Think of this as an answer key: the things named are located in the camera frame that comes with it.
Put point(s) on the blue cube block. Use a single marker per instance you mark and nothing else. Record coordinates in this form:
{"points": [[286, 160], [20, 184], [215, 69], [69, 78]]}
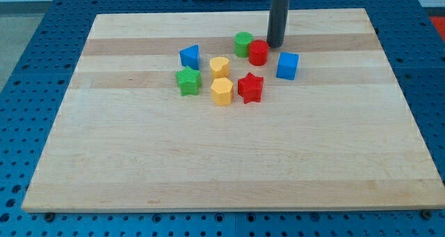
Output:
{"points": [[287, 66]]}

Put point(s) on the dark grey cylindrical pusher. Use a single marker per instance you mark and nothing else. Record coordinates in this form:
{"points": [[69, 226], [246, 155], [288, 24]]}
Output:
{"points": [[277, 22]]}

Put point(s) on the yellow hexagon block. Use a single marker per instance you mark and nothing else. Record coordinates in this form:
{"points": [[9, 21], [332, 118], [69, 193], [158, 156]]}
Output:
{"points": [[222, 91]]}

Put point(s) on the wooden board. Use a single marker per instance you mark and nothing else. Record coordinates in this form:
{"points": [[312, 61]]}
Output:
{"points": [[339, 137]]}

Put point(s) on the red star block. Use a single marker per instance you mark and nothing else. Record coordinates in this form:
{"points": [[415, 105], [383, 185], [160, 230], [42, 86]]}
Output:
{"points": [[250, 88]]}

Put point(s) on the blue triangle block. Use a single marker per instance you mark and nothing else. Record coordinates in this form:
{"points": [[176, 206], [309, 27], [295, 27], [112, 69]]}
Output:
{"points": [[190, 56]]}

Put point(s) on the yellow heart block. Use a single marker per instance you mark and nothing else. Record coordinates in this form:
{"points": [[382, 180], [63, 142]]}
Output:
{"points": [[219, 67]]}

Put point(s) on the green star block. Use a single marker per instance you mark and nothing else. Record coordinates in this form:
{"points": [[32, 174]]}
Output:
{"points": [[189, 81]]}

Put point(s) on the red cylinder block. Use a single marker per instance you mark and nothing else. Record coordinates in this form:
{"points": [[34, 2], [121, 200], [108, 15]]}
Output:
{"points": [[258, 52]]}

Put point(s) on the green cylinder block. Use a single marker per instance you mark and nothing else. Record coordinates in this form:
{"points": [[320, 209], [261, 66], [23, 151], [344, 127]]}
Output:
{"points": [[242, 42]]}

